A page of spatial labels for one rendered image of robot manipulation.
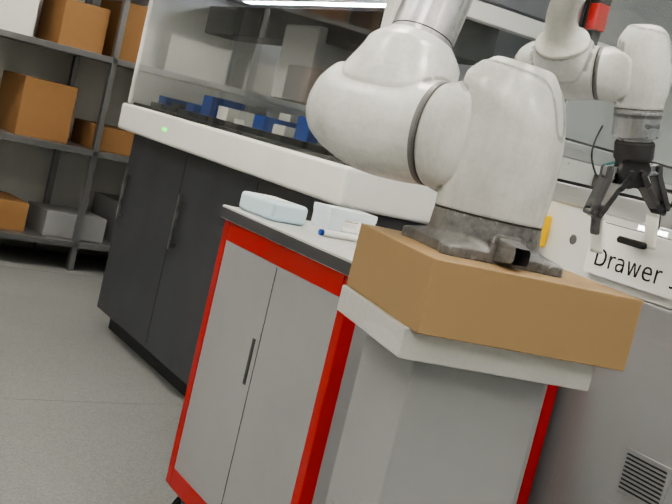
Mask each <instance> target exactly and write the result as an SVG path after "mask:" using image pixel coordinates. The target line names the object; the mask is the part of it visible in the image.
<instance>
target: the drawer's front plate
mask: <svg viewBox="0 0 672 504"><path fill-rule="evenodd" d="M618 236H623V237H627V238H630V239H634V240H638V241H641V242H643V239H644V233H642V232H638V231H634V230H631V229H627V228H623V227H619V226H616V225H612V224H608V223H606V227H605V237H604V246H603V249H604V250H605V251H606V252H607V258H606V262H605V263H604V265H602V266H597V265H594V261H595V258H596V254H597V253H595V252H592V251H590V244H589V248H588V252H587V255H586V259H585V263H584V267H583V270H584V271H585V272H587V273H590V274H593V275H596V276H599V277H602V278H605V279H608V280H611V281H614V282H617V283H620V284H623V285H626V286H629V287H633V288H636V289H639V290H642V291H645V292H648V293H651V294H654V295H657V296H660V297H663V298H666V299H669V300H672V289H669V286H670V287H672V240H668V239H664V238H661V237H657V243H656V250H651V249H647V248H646V249H639V248H636V247H632V246H629V245H625V244H622V243H618V242H617V237H618ZM610 256H612V257H616V259H612V260H611V262H610V266H609V269H607V266H608V263H609V259H610ZM604 258H605V253H604V252H603V253H602V254H598V258H597V261H596V263H598V264H601V263H603V261H604ZM619 258H620V259H623V260H624V262H625V264H624V268H623V272H622V273H620V272H616V271H615V266H616V264H622V265H623V262H622V261H621V260H618V259H619ZM617 260H618V261H617ZM628 261H630V270H631V268H632V266H633V264H634V263H636V272H637V270H638V268H639V265H642V266H641V268H640V270H639V272H638V274H637V276H636V278H635V277H633V276H634V268H633V270H632V272H631V274H630V276H629V275H627V273H628ZM645 267H650V268H651V269H652V276H650V275H647V274H644V278H645V279H647V280H649V279H650V281H649V282H647V281H644V280H643V279H642V271H643V269H644V268H645ZM656 270H658V272H659V271H663V273H658V275H657V278H656V281H655V284H654V283H653V281H654V277H655V274H656ZM636 272H635V274H636Z"/></svg>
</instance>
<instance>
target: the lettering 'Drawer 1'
mask: <svg viewBox="0 0 672 504"><path fill-rule="evenodd" d="M603 252H604V253H605V258H604V261H603V263H601V264H598V263H596V261H597V258H598V253H597V254H596V258H595V261H594V265H597V266H602V265H604V263H605V262H606V258H607V252H606V251H605V250H604V249H603ZM618 260H621V261H622V262H623V265H622V264H616V266H615V271H616V272H620V273H622V272H623V268H624V264H625V262H624V260H623V259H620V258H619V259H618ZM618 260H617V261H618ZM617 266H622V268H621V270H619V271H618V270H617ZM641 266H642V265H639V268H638V270H637V272H636V263H634V264H633V266H632V268H631V270H630V261H628V273H627V275H629V276H630V274H631V272H632V270H633V268H634V276H633V277H635V278H636V276H637V274H638V272H639V270H640V268H641ZM646 269H649V270H650V274H649V273H646V272H645V270H646ZM629 271H630V272H629ZM635 272H636V274H635ZM644 274H647V275H650V276H652V269H651V268H650V267H645V268H644V269H643V271H642V279H643V280H644V281H647V282H649V281H650V279H649V280H647V279H645V278H644Z"/></svg>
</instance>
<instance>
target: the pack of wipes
mask: <svg viewBox="0 0 672 504"><path fill-rule="evenodd" d="M239 207H240V208H241V209H242V210H245V211H248V212H250V213H253V214H255V215H258V216H261V217H263V218H266V219H268V220H271V221H275V222H281V223H287V224H293V225H298V226H303V225H304V224H305V221H306V217H307V213H308V210H307V208H306V207H304V206H301V205H298V204H295V203H292V202H289V201H287V200H284V199H281V198H278V197H275V196H271V195H266V194H260V193H255V192H250V191H244V192H243V193H242V195H241V200H240V204H239Z"/></svg>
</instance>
